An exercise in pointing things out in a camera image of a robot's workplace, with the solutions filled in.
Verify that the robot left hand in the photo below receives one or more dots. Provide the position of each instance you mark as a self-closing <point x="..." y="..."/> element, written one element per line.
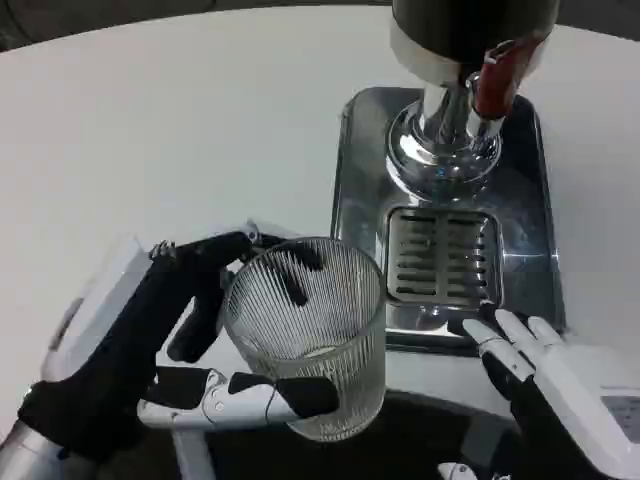
<point x="115" y="340"/>

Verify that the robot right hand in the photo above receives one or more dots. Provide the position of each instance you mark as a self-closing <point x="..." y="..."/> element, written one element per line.
<point x="565" y="415"/>

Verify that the clear ribbed glass cup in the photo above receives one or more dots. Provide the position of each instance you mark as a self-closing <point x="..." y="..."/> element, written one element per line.
<point x="305" y="330"/>

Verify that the robot left silver forearm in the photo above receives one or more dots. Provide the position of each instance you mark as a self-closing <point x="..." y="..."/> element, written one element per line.
<point x="27" y="452"/>

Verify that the steel drip tray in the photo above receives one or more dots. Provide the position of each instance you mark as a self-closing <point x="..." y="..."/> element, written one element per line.
<point x="525" y="235"/>

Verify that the slotted steel drain grid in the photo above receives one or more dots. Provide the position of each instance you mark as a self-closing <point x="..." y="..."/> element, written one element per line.
<point x="442" y="255"/>

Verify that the black chrome drink dispenser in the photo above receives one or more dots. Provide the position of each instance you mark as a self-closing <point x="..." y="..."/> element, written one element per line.
<point x="440" y="145"/>

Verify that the silver torso bracket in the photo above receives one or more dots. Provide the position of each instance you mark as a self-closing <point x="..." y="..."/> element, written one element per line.
<point x="189" y="457"/>

